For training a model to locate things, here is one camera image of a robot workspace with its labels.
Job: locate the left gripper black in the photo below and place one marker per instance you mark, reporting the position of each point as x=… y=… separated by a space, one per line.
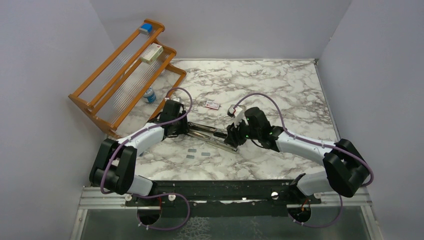
x=184 y=128

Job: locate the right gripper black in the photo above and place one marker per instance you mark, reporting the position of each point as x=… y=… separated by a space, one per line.
x=233 y=133

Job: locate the black stapler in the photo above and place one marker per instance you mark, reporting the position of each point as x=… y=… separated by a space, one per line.
x=217 y=132

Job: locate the red white staple box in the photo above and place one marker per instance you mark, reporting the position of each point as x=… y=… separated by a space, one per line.
x=212 y=105

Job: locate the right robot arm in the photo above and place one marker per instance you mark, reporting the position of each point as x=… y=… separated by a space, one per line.
x=344 y=171

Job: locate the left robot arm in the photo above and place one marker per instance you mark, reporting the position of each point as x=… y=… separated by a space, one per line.
x=115 y=162

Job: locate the blue white jar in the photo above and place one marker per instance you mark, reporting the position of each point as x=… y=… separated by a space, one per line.
x=149 y=96

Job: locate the orange wooden shelf rack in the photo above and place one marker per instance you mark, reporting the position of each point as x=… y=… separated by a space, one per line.
x=110 y=93

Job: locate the white red box on shelf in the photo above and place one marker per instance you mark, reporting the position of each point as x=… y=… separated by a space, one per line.
x=151 y=53

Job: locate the blue grey eraser block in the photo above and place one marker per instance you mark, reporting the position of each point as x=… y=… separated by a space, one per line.
x=145 y=29

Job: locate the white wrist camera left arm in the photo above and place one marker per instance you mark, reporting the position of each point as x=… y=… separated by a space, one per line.
x=175 y=99

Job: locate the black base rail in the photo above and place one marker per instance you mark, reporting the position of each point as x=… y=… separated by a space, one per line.
x=220 y=198

